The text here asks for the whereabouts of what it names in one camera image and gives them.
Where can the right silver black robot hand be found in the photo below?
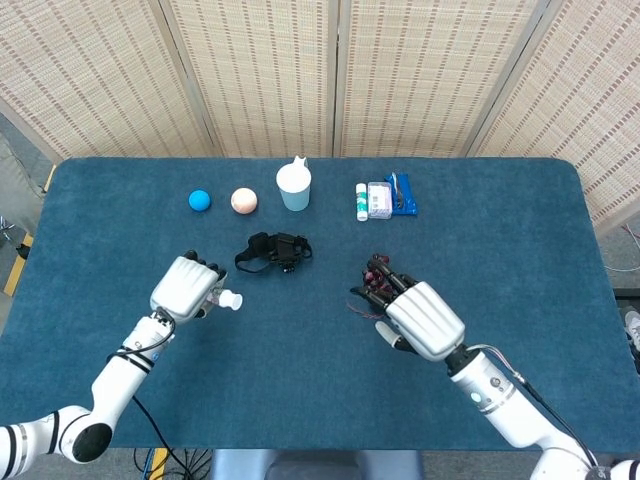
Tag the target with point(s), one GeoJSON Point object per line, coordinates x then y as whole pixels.
{"type": "Point", "coordinates": [425, 320]}

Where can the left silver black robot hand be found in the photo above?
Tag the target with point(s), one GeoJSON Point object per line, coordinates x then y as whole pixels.
{"type": "Point", "coordinates": [182, 285]}

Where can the white floral toothpaste tube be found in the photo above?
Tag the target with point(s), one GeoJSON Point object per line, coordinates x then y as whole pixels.
{"type": "Point", "coordinates": [232, 301]}

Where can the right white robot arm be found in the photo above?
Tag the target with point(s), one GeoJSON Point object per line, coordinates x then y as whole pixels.
{"type": "Point", "coordinates": [500, 400]}

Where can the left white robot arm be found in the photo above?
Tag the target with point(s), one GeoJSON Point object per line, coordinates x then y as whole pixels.
{"type": "Point", "coordinates": [115, 380]}

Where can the blue ball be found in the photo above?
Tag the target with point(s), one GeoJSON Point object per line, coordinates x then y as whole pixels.
{"type": "Point", "coordinates": [199, 200]}

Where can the peach pink ball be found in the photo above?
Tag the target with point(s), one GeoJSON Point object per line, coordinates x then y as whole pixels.
{"type": "Point", "coordinates": [244, 201]}

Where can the dark red grape bunch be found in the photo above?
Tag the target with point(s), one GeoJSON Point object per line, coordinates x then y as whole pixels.
{"type": "Point", "coordinates": [372, 276]}

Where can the blue plastic packet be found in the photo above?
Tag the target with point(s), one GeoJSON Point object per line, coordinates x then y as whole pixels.
{"type": "Point", "coordinates": [407, 200]}

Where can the clear box with purple label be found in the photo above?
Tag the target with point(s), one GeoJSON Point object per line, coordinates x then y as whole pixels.
{"type": "Point", "coordinates": [379, 200]}

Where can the white green glue stick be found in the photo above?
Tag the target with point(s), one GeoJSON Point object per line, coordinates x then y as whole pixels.
{"type": "Point", "coordinates": [361, 202]}

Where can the blue felt table cloth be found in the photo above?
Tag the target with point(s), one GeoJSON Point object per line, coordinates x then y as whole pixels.
{"type": "Point", "coordinates": [300, 375]}

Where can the light blue plastic cup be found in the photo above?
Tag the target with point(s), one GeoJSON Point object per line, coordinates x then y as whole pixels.
{"type": "Point", "coordinates": [295, 192]}

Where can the grey sneaker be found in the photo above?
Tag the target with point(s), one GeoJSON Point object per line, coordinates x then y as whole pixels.
{"type": "Point", "coordinates": [634, 325]}

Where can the woven bamboo folding screen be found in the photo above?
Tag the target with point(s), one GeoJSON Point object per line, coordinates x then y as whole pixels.
{"type": "Point", "coordinates": [260, 75]}

